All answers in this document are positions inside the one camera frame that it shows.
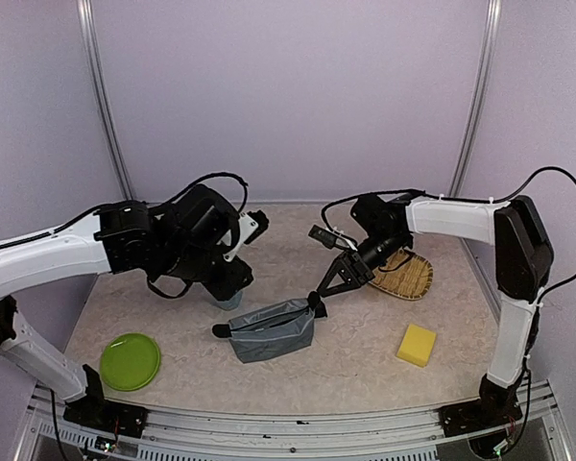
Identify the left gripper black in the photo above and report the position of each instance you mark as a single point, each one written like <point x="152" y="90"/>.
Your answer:
<point x="233" y="282"/>

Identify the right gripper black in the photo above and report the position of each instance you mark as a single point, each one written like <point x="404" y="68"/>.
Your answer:
<point x="357" y="265"/>

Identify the grey zipper pouch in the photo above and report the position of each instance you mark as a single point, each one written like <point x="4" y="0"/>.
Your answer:
<point x="274" y="330"/>

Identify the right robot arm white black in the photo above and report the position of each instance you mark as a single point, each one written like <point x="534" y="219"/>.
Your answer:
<point x="523" y="260"/>

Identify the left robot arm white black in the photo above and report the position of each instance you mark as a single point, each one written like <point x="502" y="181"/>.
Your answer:
<point x="194" y="237"/>

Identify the light blue cup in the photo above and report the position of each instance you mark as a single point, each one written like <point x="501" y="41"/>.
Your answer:
<point x="232" y="303"/>

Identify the woven bamboo tray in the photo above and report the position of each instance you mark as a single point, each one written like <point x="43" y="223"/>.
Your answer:
<point x="406" y="275"/>

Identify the yellow sponge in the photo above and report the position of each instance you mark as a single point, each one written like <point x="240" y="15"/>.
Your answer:
<point x="417" y="345"/>

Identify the green plastic plate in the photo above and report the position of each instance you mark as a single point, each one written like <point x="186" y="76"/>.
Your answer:
<point x="130" y="362"/>

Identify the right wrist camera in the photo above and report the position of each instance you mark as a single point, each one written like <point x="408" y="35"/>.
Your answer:
<point x="331" y="240"/>

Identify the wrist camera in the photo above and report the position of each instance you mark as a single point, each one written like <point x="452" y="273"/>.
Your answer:
<point x="251" y="225"/>
<point x="331" y="240"/>

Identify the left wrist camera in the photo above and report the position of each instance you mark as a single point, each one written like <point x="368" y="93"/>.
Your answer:
<point x="251" y="225"/>

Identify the aluminium front rail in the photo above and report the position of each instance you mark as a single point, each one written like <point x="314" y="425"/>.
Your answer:
<point x="416" y="433"/>

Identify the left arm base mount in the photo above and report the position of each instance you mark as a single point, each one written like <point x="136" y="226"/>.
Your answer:
<point x="118" y="418"/>

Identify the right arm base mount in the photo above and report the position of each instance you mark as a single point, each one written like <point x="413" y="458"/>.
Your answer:
<point x="473" y="415"/>

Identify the left aluminium corner post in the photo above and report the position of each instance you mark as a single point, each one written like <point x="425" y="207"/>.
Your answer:
<point x="94" y="60"/>

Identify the aluminium corner post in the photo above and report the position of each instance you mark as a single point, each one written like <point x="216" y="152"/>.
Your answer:
<point x="479" y="94"/>
<point x="94" y="60"/>

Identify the right aluminium corner post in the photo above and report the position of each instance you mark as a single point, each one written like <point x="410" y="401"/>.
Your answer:
<point x="479" y="94"/>

